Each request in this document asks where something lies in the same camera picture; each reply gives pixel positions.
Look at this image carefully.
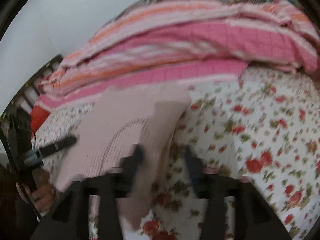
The dark wooden headboard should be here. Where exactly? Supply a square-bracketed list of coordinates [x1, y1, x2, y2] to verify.
[1, 54, 63, 119]

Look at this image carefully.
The pink ribbed knit sweater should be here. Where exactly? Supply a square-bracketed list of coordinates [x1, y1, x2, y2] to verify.
[54, 84, 191, 231]

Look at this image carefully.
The floral bed sheet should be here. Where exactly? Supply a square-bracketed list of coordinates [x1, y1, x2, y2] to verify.
[32, 65, 320, 240]

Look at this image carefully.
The pink striped quilt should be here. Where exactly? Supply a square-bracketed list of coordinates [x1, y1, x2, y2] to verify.
[36, 0, 319, 111]

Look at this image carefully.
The person's left hand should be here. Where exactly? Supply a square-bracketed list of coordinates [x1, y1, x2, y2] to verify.
[23, 169, 59, 215]

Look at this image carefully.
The red orange pillow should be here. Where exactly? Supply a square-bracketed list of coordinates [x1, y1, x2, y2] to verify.
[30, 106, 50, 132]

